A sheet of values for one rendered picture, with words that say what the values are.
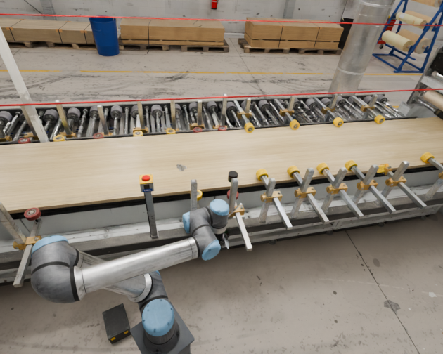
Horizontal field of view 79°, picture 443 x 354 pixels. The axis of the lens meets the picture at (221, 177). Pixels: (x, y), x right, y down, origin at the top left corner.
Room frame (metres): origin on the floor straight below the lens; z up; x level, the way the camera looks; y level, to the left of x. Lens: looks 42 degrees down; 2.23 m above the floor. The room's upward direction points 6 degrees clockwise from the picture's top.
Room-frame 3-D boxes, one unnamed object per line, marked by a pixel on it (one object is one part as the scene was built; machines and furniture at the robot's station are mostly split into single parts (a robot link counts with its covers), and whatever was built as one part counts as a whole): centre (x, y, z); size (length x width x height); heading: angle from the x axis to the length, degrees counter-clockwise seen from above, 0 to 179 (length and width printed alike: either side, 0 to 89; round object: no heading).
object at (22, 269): (0.81, 1.06, 0.80); 0.44 x 0.03 x 0.04; 17
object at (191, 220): (0.77, 0.09, 1.25); 0.12 x 0.12 x 0.09; 30
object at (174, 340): (0.50, 0.24, 0.65); 0.19 x 0.19 x 0.10
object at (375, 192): (1.49, -1.08, 0.95); 0.50 x 0.04 x 0.04; 17
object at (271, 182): (1.27, -0.32, 0.87); 0.04 x 0.04 x 0.48; 17
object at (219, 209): (0.84, 0.00, 1.25); 0.10 x 0.09 x 0.12; 120
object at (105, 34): (6.37, 2.84, 0.36); 0.59 x 0.57 x 0.73; 13
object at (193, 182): (1.13, 0.16, 0.93); 0.04 x 0.04 x 0.48; 17
